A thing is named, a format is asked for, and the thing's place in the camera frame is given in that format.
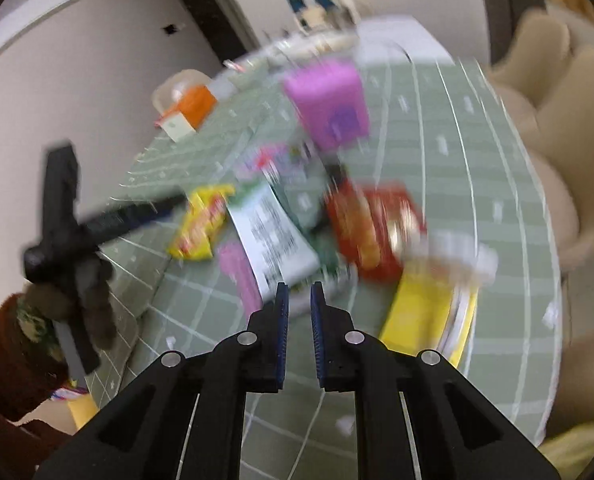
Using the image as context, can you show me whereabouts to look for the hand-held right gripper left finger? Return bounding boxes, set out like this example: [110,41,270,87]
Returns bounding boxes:
[34,282,290,480]

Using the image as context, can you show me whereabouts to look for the white orange tissue box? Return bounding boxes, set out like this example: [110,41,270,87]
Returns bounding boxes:
[156,85,218,143]

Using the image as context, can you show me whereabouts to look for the yellow cushion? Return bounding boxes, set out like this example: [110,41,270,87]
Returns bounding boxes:
[542,425,594,480]

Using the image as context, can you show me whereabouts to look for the yellow noodle packet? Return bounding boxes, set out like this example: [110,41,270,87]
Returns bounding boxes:
[167,185,235,261]

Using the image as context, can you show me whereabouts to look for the pink plastic wrapper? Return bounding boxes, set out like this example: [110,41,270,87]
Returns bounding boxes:
[218,241,264,313]

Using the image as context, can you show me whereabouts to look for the green white packet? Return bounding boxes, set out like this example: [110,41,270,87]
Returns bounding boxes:
[227,182,358,301]

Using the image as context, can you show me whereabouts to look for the pink box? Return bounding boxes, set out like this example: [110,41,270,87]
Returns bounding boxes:
[283,58,371,151]

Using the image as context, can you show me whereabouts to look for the colourful small snack packet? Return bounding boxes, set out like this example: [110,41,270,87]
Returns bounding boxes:
[242,142,310,186]

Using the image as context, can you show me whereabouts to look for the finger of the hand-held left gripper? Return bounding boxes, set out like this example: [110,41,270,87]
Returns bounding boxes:
[77,192,188,251]

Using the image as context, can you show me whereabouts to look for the green checked tablecloth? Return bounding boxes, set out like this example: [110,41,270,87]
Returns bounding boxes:
[84,57,562,480]

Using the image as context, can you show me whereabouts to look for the person's left forearm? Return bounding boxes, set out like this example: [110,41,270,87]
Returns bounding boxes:
[0,292,78,426]

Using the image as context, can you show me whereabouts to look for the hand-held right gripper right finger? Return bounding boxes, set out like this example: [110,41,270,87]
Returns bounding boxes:
[309,281,562,480]

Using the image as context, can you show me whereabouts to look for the person's left hand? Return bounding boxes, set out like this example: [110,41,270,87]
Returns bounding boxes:
[20,252,118,356]

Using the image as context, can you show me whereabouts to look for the white yellow dispenser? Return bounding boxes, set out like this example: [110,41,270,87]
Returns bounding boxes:
[379,230,498,371]

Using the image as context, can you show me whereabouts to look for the dark red snack packet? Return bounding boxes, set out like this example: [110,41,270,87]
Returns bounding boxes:
[324,180,425,281]

